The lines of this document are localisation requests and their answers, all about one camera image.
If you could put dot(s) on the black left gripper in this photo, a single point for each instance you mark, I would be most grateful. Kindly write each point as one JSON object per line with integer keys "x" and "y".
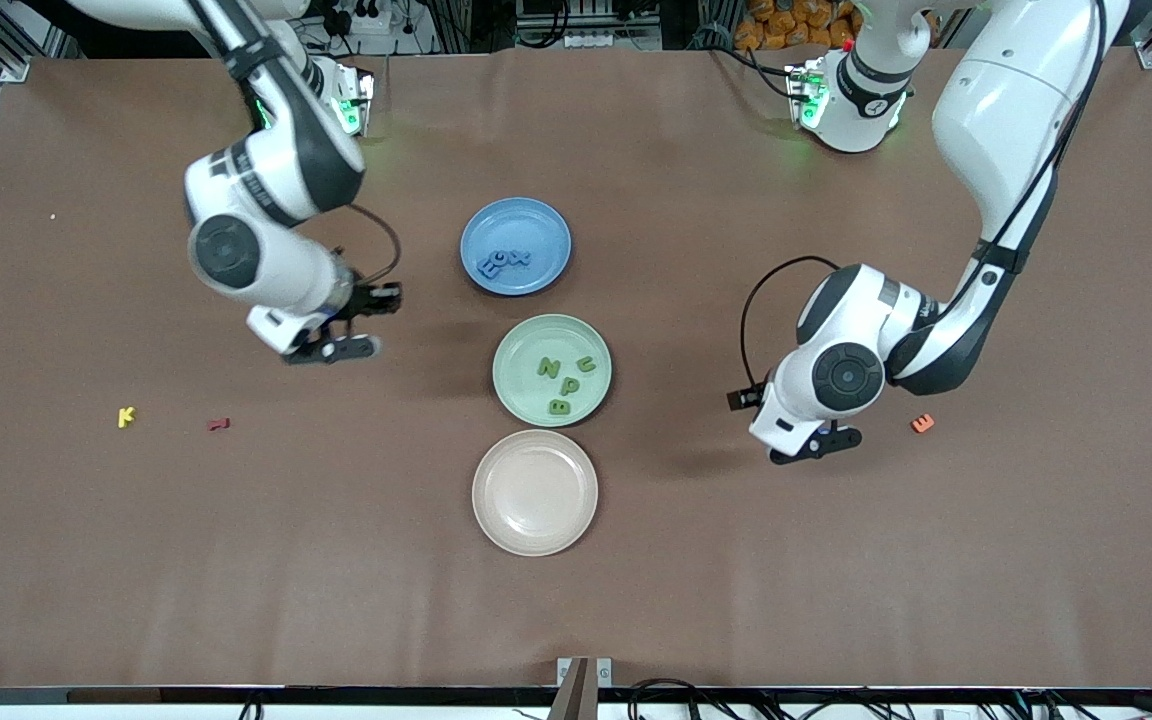
{"x": 748, "y": 396}

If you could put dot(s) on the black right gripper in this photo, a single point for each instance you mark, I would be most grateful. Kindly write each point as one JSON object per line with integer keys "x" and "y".
{"x": 372, "y": 299}

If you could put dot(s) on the blue letter E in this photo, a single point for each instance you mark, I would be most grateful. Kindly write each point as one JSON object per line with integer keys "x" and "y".
{"x": 487, "y": 267}

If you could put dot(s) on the green letter U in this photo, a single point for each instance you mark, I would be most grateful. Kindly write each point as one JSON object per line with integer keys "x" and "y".
{"x": 585, "y": 364}

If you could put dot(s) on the green letter P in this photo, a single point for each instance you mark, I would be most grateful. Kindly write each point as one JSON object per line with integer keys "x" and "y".
{"x": 572, "y": 385}

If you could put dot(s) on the green letter N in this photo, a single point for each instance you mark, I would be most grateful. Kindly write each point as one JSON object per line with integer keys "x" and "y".
{"x": 549, "y": 367}

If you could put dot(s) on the green letter B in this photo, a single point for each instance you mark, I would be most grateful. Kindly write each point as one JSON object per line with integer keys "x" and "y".
{"x": 559, "y": 406}

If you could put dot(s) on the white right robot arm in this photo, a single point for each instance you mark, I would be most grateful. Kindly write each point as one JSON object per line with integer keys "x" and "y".
{"x": 296, "y": 280}

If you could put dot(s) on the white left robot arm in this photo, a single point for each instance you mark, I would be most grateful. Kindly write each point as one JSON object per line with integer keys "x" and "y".
{"x": 1006, "y": 110}

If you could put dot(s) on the blue plate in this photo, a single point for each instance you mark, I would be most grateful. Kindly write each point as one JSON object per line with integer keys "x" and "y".
{"x": 516, "y": 246}

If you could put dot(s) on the green plate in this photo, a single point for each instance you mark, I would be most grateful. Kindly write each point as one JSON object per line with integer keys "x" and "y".
{"x": 552, "y": 370}

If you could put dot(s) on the orange letter E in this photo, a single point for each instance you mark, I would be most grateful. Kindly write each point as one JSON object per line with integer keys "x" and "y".
{"x": 923, "y": 423}

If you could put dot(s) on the brown table cover sheet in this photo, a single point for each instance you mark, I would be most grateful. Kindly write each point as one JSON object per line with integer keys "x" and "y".
{"x": 836, "y": 580}

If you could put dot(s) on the beige plate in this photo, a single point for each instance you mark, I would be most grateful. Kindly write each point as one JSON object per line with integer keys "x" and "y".
{"x": 535, "y": 493}

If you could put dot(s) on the power strip with black plugs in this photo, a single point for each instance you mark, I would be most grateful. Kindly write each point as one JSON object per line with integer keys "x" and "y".
{"x": 361, "y": 25}

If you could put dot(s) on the yellow letter K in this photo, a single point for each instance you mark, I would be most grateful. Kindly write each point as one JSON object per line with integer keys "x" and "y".
{"x": 126, "y": 417}

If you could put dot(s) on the white power strip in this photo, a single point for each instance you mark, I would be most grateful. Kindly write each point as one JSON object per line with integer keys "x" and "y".
{"x": 586, "y": 40}

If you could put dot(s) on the bag of oranges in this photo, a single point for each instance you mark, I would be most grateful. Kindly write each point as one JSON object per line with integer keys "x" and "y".
{"x": 796, "y": 25}

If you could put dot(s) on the grey metal bracket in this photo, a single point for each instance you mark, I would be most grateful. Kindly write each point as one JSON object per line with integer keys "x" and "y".
{"x": 584, "y": 672}

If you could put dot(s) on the black table edge rail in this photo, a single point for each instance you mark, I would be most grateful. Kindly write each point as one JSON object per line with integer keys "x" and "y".
{"x": 336, "y": 695}

